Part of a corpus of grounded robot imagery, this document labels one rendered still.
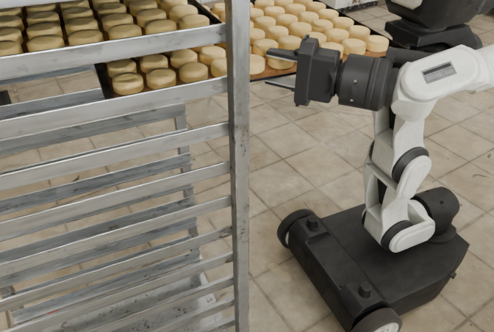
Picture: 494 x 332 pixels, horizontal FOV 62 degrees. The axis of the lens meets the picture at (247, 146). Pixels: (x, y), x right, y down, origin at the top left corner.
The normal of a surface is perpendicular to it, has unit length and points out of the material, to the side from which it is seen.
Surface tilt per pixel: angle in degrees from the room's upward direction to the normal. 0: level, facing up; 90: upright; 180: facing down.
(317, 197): 0
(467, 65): 42
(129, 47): 90
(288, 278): 0
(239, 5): 90
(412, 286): 0
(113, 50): 90
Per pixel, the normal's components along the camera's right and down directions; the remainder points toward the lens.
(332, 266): 0.00, -0.81
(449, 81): -0.23, -0.25
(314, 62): -0.36, 0.53
